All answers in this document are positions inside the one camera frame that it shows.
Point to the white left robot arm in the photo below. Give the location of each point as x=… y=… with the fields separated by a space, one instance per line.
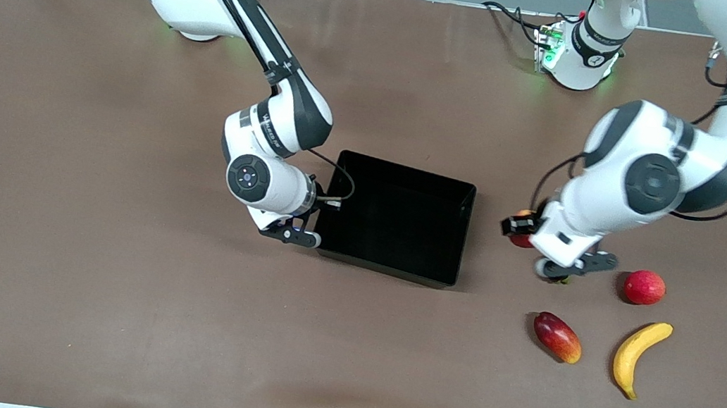
x=651 y=180

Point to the dark purple mangosteen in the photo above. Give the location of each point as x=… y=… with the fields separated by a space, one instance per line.
x=564 y=280

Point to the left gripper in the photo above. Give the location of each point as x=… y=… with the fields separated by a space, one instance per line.
x=518 y=225

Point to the black plastic box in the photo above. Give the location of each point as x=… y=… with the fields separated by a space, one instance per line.
x=396 y=223

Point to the brown table mat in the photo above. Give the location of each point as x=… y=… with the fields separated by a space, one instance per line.
x=344 y=343

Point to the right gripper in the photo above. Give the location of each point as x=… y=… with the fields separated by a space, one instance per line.
x=321 y=203

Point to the red yellow apple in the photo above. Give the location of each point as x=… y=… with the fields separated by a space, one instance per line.
x=520 y=242

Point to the red orange mango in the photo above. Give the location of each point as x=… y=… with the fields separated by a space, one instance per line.
x=557 y=336

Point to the yellow banana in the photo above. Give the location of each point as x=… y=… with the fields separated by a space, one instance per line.
x=631 y=352

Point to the round red peach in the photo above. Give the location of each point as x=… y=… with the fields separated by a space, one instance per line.
x=645 y=288

